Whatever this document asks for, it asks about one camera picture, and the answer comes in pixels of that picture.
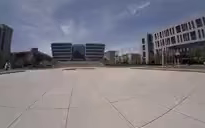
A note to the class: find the low pale buildings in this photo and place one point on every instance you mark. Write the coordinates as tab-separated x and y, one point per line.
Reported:
123	58

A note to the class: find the wide stone steps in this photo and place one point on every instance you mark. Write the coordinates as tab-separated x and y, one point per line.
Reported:
78	63

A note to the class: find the glass building with striped wings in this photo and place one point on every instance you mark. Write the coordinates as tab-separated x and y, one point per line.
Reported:
78	51

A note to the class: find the pale stone paved plaza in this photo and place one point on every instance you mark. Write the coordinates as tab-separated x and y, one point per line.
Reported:
100	93

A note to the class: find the row of trees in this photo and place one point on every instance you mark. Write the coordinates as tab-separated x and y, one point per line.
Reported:
23	58

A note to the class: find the white building with dark windows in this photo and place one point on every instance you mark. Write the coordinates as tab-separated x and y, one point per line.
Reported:
183	36

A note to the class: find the person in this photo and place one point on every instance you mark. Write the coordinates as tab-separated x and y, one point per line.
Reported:
7	65

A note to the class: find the low dark kerb strip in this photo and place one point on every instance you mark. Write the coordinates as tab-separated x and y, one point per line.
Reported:
5	71

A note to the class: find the dark tall building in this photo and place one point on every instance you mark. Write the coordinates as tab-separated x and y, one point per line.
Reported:
0	38

